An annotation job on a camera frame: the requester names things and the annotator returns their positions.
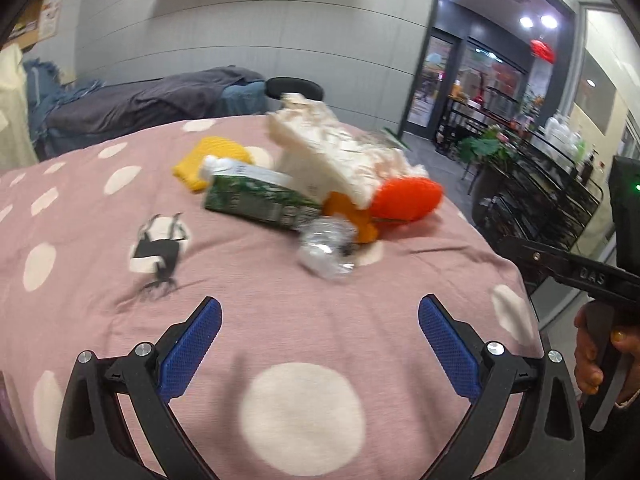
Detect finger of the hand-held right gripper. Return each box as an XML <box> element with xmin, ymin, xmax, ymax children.
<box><xmin>495</xmin><ymin>236</ymin><xmax>568</xmax><ymax>285</ymax></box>

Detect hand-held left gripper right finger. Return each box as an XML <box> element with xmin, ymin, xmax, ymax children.
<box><xmin>417</xmin><ymin>294</ymin><xmax>587</xmax><ymax>480</ymax></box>

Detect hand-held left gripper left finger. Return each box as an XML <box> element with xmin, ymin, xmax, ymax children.
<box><xmin>54</xmin><ymin>296</ymin><xmax>223</xmax><ymax>480</ymax></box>

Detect yellow foam fruit net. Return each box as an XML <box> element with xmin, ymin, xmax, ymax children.
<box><xmin>172</xmin><ymin>136</ymin><xmax>256</xmax><ymax>193</ymax></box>

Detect person's right hand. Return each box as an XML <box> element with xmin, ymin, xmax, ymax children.
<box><xmin>574</xmin><ymin>304</ymin><xmax>640</xmax><ymax>397</ymax></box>

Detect black metal rack cart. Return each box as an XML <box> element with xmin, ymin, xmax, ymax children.
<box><xmin>472</xmin><ymin>125</ymin><xmax>603</xmax><ymax>281</ymax></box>

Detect brown pump bottle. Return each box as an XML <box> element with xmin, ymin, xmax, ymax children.
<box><xmin>580</xmin><ymin>147</ymin><xmax>598</xmax><ymax>186</ymax></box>

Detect large white bottle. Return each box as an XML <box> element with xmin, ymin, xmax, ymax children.
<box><xmin>542</xmin><ymin>116</ymin><xmax>572</xmax><ymax>155</ymax></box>

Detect pink polka dot blanket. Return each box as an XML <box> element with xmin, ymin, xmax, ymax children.
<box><xmin>0</xmin><ymin>115</ymin><xmax>546</xmax><ymax>480</ymax></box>

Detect green potted plant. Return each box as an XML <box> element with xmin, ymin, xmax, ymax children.
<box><xmin>457</xmin><ymin>132</ymin><xmax>506</xmax><ymax>166</ymax></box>

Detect orange foam fruit net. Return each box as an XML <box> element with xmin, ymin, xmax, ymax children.
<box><xmin>372</xmin><ymin>176</ymin><xmax>445</xmax><ymax>223</ymax></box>

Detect black metal table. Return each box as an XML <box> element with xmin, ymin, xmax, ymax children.
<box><xmin>435</xmin><ymin>92</ymin><xmax>501</xmax><ymax>161</ymax></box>

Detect crumpled clear plastic bottle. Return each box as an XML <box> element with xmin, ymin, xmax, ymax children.
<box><xmin>297</xmin><ymin>215</ymin><xmax>361</xmax><ymax>281</ymax></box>

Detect green drink carton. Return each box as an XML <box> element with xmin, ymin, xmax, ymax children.
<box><xmin>201</xmin><ymin>155</ymin><xmax>323</xmax><ymax>233</ymax></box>

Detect orange peel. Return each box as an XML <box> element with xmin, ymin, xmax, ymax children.
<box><xmin>321</xmin><ymin>191</ymin><xmax>378</xmax><ymax>243</ymax></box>

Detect red lantern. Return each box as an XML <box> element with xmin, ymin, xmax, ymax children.
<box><xmin>530</xmin><ymin>39</ymin><xmax>557</xmax><ymax>63</ymax></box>

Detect glass entrance door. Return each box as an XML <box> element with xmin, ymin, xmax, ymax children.
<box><xmin>405</xmin><ymin>30</ymin><xmax>463</xmax><ymax>138</ymax></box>

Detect white crumpled plastic bag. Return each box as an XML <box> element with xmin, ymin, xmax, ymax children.
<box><xmin>267</xmin><ymin>92</ymin><xmax>431</xmax><ymax>211</ymax></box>

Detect dark grey blanket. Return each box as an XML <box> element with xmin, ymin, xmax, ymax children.
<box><xmin>42</xmin><ymin>66</ymin><xmax>266</xmax><ymax>158</ymax></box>

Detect black round chair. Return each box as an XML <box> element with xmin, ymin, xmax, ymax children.
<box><xmin>264</xmin><ymin>76</ymin><xmax>325</xmax><ymax>111</ymax></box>

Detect blue fringed cloth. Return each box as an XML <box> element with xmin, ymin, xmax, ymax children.
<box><xmin>22</xmin><ymin>57</ymin><xmax>106</xmax><ymax>141</ymax></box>

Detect cream cloth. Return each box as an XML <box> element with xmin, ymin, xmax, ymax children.
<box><xmin>0</xmin><ymin>42</ymin><xmax>38</xmax><ymax>171</ymax></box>

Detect wall poster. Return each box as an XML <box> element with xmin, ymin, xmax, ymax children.
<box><xmin>40</xmin><ymin>0</ymin><xmax>66</xmax><ymax>41</ymax></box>

